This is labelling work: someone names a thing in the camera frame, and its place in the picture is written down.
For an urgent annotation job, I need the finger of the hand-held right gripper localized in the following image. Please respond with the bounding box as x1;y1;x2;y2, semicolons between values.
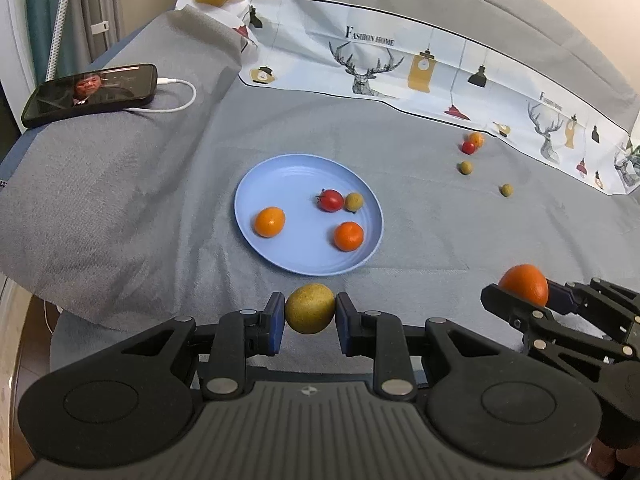
547;277;640;333
481;284;626;386

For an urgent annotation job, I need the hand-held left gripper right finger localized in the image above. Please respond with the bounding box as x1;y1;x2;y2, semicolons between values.
336;292;511;401

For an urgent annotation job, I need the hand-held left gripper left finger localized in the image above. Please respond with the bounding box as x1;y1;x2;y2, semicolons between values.
107;291;287;401

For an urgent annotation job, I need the blue plate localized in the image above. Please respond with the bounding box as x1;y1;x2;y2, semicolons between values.
234;154;385;276

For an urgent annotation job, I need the person's right hand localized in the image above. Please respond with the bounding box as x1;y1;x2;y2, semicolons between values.
589;410;640;480

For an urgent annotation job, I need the blue-grey bed sheet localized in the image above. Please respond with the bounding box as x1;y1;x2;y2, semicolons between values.
0;22;640;396

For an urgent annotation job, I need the grey textured blanket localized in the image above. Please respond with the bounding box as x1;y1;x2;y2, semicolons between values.
0;4;258;331

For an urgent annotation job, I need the white printed cloth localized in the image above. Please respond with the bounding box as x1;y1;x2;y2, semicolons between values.
175;0;640;196

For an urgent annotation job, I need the black smartphone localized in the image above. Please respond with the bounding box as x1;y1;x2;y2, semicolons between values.
21;63;159;129

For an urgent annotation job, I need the teal curtain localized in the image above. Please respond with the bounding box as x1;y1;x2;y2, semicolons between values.
24;0;58;63

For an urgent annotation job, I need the white charging cable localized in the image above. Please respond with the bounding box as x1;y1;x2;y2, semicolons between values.
122;76;197;113

